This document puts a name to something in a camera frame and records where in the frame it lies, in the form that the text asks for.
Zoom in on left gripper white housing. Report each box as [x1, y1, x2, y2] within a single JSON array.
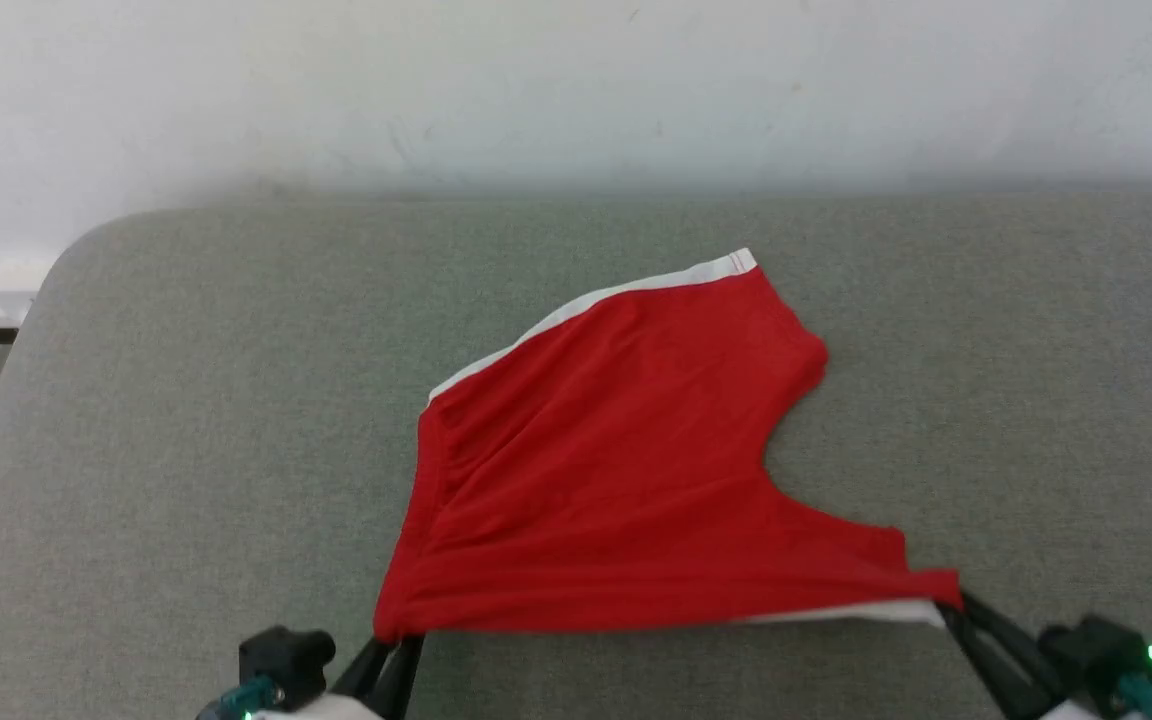
[[250, 634, 428, 720]]

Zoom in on red shorts with white trim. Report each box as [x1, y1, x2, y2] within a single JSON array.
[[372, 247, 965, 645]]

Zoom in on grey fabric sofa cushion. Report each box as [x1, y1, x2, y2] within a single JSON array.
[[0, 190, 1152, 720]]

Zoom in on left camera cable teal plug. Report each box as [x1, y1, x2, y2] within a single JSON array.
[[196, 676, 283, 720]]

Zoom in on camera cable teal plug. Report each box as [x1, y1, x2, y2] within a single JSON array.
[[1114, 671, 1152, 720], [196, 676, 283, 720]]

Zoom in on right camera cable teal plug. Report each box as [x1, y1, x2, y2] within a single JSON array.
[[1114, 671, 1152, 720]]

